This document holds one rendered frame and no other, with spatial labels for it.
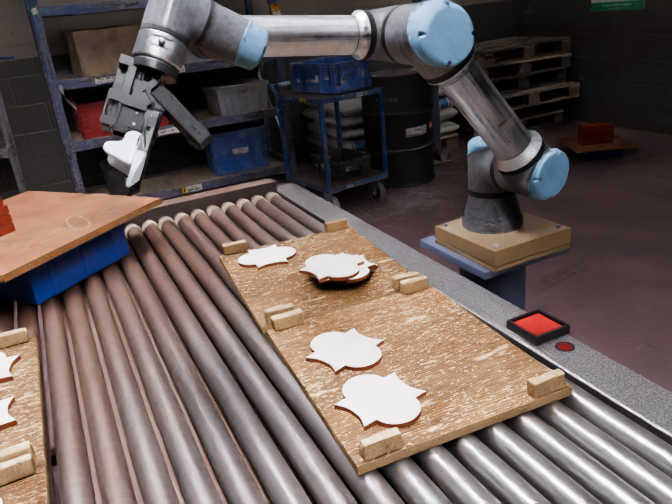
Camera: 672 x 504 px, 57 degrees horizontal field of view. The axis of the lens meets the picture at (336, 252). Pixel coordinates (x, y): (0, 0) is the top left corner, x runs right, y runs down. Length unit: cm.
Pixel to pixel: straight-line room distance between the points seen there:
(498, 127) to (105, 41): 419
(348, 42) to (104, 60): 406
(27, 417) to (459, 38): 98
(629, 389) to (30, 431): 90
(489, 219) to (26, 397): 107
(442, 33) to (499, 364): 60
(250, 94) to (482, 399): 473
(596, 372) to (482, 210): 62
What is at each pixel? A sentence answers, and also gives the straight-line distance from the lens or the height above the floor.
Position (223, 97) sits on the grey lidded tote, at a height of 80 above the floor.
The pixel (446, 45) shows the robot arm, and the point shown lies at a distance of 121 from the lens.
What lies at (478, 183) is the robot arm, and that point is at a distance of 156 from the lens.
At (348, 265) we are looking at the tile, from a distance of 129.
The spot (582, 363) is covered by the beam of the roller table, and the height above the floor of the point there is 91.
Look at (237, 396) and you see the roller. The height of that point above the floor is 92.
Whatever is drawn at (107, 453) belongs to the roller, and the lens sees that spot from 100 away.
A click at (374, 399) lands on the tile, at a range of 94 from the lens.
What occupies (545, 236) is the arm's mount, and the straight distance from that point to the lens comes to 156.
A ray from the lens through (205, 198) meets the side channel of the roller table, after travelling 201.
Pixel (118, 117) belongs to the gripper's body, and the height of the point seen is 136.
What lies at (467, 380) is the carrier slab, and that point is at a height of 94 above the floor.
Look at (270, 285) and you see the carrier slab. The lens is 134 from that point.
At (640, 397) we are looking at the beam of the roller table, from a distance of 103.
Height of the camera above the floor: 150
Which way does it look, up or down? 22 degrees down
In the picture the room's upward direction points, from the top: 6 degrees counter-clockwise
